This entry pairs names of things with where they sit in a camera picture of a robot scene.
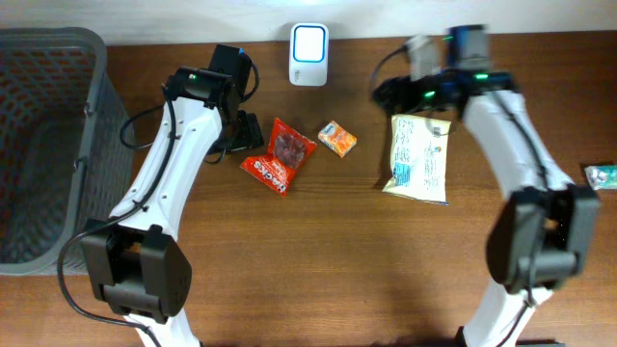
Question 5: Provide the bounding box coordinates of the red snack packet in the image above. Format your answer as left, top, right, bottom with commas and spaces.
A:
240, 119, 317, 197

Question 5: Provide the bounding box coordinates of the yellow chip bag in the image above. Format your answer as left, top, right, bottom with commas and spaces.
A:
382, 115, 451, 205

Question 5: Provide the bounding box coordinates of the orange small box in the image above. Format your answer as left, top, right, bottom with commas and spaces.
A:
318, 120, 357, 158

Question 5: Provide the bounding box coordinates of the teal tissue pack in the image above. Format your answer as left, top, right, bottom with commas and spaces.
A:
584, 165, 617, 190

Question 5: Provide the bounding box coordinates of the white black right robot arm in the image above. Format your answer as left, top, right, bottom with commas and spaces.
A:
371, 25, 601, 346

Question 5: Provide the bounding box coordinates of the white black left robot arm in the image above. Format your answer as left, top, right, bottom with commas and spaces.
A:
79, 67, 250, 346

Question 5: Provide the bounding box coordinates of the white barcode scanner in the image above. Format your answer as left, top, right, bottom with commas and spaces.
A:
288, 23, 330, 87

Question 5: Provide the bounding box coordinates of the grey plastic mesh basket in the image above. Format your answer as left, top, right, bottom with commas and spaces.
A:
1, 28, 133, 277

